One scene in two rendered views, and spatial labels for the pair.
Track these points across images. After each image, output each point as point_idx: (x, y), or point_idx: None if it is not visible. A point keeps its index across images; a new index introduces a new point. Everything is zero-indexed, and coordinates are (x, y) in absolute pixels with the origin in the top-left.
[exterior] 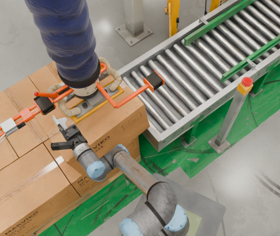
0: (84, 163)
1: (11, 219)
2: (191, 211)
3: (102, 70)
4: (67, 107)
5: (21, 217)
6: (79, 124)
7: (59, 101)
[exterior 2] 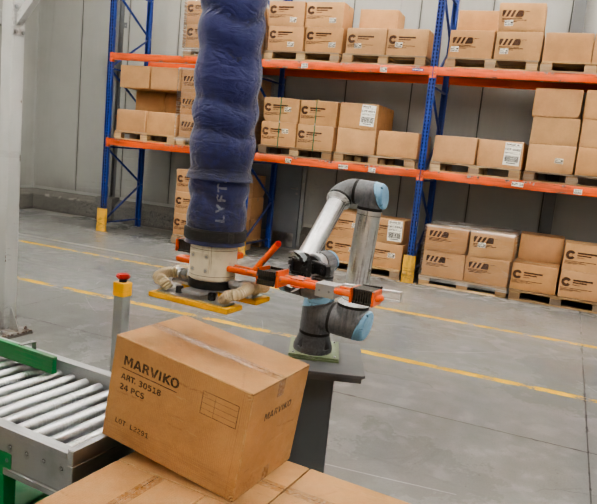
0: (330, 255)
1: None
2: (287, 347)
3: None
4: (219, 365)
5: (407, 503)
6: (244, 355)
7: (255, 282)
